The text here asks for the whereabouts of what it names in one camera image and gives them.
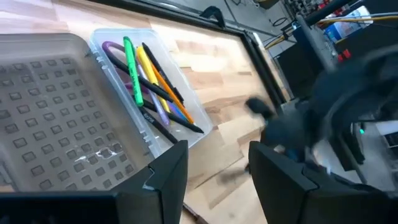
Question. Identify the blue pen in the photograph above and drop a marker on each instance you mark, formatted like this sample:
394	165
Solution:
177	111

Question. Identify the black round pole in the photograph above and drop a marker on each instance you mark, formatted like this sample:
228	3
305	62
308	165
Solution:
326	9

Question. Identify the grey translucent box lid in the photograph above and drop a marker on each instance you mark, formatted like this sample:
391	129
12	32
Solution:
56	118

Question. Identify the purple pen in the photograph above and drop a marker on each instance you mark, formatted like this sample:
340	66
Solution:
110	46

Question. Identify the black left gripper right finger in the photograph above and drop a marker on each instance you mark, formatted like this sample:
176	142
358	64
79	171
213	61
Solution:
280	186

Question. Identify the orange pen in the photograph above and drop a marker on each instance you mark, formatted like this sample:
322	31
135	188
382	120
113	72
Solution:
174	96

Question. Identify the clear plastic supply box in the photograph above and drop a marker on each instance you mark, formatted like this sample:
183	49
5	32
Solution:
189	93

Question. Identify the green highlighter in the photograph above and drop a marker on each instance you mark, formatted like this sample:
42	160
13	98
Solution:
133	74

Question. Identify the black pen with white print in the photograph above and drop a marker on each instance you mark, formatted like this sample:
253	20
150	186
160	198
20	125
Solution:
158	126

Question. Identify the lilac pen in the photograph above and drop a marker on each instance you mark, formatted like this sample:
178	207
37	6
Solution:
158	105

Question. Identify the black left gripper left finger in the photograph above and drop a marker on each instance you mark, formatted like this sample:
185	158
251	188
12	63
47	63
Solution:
161	186

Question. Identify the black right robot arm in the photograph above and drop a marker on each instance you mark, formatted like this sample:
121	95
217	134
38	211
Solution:
351	90

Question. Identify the yellow highlighter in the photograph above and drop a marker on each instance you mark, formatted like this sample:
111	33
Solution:
146	65

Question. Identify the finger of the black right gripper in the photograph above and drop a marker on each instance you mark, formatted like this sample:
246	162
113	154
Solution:
259	107

